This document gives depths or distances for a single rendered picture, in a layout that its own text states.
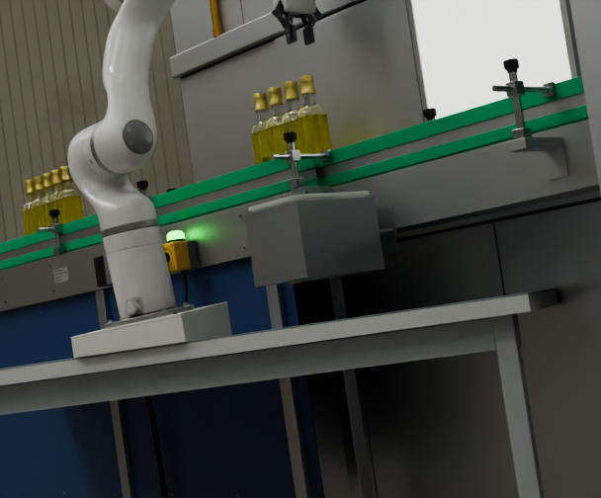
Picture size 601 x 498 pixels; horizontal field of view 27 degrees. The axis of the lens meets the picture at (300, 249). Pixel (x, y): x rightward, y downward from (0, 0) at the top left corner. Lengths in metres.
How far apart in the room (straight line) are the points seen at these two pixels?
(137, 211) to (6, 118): 4.33
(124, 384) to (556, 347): 0.91
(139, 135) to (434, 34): 0.74
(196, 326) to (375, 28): 0.90
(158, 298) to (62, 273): 1.10
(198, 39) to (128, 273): 1.18
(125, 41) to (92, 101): 3.96
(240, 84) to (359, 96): 0.50
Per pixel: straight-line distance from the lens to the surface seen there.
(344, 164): 2.82
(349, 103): 3.03
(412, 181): 2.64
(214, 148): 3.50
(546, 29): 2.65
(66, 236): 3.62
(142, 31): 2.67
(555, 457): 2.75
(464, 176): 2.54
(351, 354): 2.38
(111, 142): 2.51
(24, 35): 6.85
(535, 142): 2.32
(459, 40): 2.80
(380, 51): 2.96
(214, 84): 3.49
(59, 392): 2.64
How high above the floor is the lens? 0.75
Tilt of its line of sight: 3 degrees up
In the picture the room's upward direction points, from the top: 8 degrees counter-clockwise
